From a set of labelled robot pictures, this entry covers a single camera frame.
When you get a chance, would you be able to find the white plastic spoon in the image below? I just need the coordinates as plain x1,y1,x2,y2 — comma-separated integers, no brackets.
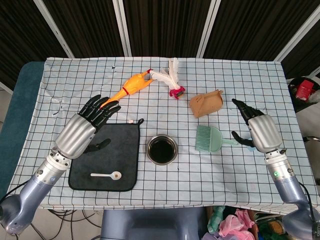
90,170,123,181

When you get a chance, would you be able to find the brown paper takeaway box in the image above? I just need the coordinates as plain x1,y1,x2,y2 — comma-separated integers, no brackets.
189,89,224,119

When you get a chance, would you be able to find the mint green hand brush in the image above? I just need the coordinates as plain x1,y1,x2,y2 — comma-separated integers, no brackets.
194,124,239,153

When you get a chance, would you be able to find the red carton box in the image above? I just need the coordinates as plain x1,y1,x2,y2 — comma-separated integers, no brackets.
295,79,315,102

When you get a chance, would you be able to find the metal bowl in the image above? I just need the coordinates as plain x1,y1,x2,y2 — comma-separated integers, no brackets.
145,134,179,165

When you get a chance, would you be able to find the yellow rubber chicken toy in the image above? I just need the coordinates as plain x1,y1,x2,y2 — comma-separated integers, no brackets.
99,68,154,111

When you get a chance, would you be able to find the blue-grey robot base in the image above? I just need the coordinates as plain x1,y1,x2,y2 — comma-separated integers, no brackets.
101,207,207,240

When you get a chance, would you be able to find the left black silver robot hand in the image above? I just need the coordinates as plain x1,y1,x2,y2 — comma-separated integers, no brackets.
54,94,122,161

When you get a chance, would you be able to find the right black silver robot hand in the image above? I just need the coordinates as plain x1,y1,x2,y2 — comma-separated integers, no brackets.
231,98,284,154

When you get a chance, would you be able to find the black waste bin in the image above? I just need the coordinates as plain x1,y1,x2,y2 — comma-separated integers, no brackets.
287,76,320,113

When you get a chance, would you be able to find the pink plastic bag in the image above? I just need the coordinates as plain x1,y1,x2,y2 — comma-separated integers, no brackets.
218,209,256,240

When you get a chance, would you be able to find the dark grey towel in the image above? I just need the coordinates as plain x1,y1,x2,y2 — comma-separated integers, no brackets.
68,118,145,193

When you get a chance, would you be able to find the white black checkered tablecloth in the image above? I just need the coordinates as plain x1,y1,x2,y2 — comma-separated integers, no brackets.
7,56,316,216

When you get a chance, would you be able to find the green plastic bag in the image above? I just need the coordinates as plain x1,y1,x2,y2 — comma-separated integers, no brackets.
207,206,226,235

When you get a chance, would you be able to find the white feather shuttlecock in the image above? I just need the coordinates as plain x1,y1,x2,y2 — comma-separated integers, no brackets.
149,57,186,100

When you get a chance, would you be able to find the white partition frame post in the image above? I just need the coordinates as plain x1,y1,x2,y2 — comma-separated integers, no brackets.
33,0,75,59
196,0,222,58
273,11,320,62
111,0,133,57

